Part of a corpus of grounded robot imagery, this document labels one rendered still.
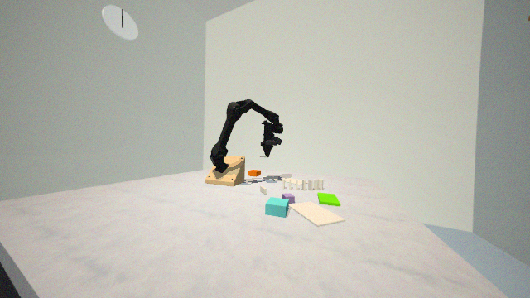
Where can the green flat bar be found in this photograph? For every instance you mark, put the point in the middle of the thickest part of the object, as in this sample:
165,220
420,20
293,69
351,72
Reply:
329,199

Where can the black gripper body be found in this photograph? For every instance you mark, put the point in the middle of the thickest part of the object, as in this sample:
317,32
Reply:
267,139

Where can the purple block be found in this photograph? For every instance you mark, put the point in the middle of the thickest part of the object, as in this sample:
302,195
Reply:
290,197

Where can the teal rectangular block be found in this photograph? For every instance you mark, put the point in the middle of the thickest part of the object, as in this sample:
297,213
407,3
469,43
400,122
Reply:
277,207

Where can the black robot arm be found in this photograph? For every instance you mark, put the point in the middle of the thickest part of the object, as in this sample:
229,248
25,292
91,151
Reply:
234,112

